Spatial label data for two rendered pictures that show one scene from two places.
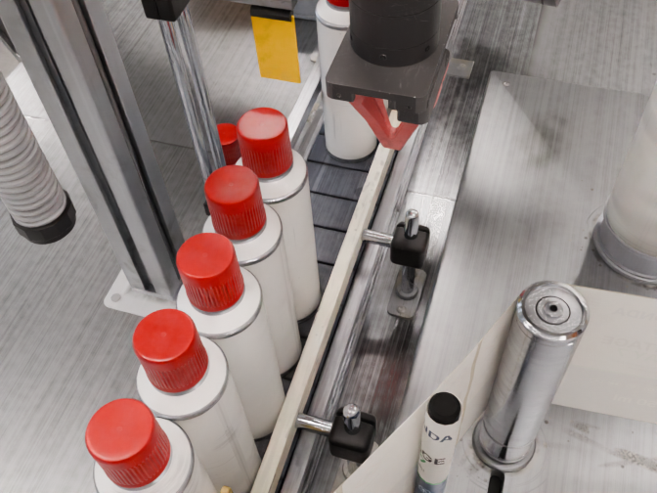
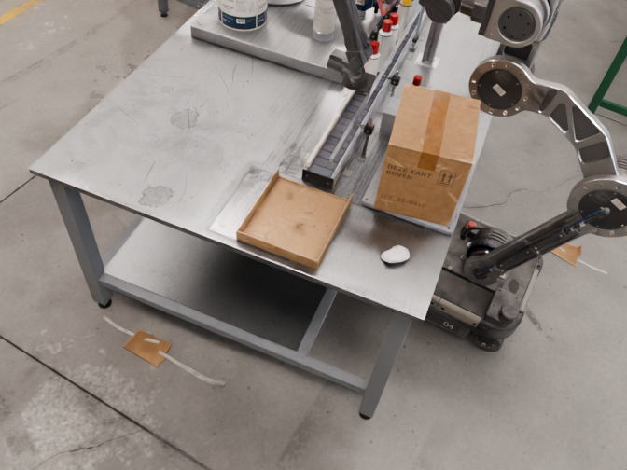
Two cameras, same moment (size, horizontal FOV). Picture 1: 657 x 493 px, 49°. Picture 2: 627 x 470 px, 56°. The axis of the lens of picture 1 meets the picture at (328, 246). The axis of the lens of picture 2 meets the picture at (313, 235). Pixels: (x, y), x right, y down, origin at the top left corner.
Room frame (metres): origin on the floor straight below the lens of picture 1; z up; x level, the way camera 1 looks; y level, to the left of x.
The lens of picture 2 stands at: (2.52, -0.38, 2.21)
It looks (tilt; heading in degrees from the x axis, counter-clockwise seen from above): 50 degrees down; 175
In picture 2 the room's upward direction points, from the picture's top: 7 degrees clockwise
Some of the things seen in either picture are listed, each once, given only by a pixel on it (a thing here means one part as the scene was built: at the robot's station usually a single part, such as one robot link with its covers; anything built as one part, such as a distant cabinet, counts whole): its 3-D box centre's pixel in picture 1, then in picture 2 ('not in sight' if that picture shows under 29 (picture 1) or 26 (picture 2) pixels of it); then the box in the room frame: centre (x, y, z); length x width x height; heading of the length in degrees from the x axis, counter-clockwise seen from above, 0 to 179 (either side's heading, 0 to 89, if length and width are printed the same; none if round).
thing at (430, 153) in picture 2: not in sight; (426, 154); (1.15, 0.04, 0.99); 0.30 x 0.24 x 0.27; 167
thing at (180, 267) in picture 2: not in sight; (327, 138); (0.44, -0.21, 0.40); 2.04 x 1.25 x 0.81; 159
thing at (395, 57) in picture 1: (394, 14); not in sight; (0.39, -0.05, 1.12); 0.10 x 0.07 x 0.07; 159
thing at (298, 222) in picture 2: not in sight; (296, 215); (1.32, -0.35, 0.85); 0.30 x 0.26 x 0.04; 159
